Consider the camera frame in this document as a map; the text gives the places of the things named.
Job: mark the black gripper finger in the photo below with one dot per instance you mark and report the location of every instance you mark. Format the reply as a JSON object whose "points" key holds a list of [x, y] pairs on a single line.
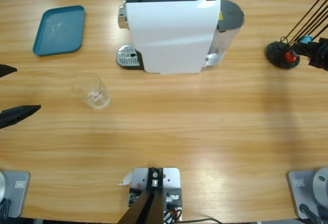
{"points": [[18, 113], [6, 70]]}

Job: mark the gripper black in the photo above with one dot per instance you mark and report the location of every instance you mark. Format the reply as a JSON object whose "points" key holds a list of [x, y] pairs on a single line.
{"points": [[321, 57]]}

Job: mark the clear drinking glass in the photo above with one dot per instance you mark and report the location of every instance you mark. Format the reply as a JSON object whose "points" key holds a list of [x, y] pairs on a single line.
{"points": [[92, 93]]}

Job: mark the white capsule coffee machine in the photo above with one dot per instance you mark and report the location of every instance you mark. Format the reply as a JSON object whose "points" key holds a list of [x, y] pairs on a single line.
{"points": [[169, 34]]}

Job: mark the red coffee capsule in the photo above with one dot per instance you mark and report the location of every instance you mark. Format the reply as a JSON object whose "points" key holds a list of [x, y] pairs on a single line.
{"points": [[290, 57]]}

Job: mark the black capsule holder with rods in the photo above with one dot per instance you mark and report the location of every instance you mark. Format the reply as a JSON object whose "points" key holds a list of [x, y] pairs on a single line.
{"points": [[275, 52]]}

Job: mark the teal plastic tray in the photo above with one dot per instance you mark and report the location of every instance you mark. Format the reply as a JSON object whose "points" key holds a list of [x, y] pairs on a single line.
{"points": [[60, 30]]}

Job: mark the white tape scrap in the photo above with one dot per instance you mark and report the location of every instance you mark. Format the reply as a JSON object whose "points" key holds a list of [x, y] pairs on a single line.
{"points": [[126, 180]]}

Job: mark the arm grey base plate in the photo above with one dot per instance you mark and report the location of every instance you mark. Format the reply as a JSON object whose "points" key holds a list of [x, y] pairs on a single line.
{"points": [[15, 193], [305, 190]]}

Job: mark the white mount block dark post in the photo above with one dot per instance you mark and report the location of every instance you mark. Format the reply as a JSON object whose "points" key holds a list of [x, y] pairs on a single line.
{"points": [[170, 180]]}

